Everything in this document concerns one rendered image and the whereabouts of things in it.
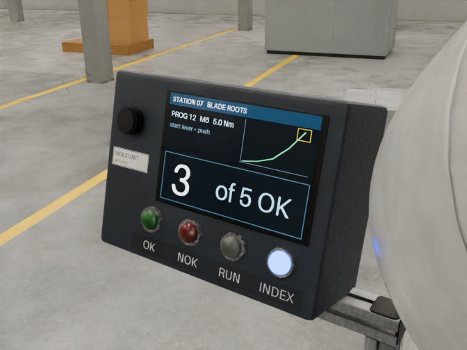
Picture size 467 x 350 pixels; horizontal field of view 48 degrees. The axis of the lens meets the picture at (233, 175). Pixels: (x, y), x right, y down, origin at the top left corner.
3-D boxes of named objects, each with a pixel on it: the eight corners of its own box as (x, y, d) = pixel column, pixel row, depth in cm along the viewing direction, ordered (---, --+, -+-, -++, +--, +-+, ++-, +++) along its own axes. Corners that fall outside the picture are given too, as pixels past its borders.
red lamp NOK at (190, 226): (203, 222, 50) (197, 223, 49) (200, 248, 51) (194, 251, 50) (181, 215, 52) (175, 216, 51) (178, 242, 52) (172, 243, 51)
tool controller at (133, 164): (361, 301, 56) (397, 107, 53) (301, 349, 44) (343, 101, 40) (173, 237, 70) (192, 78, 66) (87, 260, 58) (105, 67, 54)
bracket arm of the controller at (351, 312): (406, 330, 51) (409, 305, 50) (396, 348, 49) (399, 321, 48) (209, 260, 63) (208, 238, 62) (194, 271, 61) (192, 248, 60)
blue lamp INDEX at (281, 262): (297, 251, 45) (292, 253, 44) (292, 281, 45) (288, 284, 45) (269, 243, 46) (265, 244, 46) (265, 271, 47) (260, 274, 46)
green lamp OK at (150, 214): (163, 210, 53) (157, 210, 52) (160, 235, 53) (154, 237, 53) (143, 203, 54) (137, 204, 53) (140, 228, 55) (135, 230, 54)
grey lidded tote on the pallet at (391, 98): (398, 131, 392) (403, 88, 380) (401, 159, 338) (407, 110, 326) (341, 127, 402) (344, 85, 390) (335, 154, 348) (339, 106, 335)
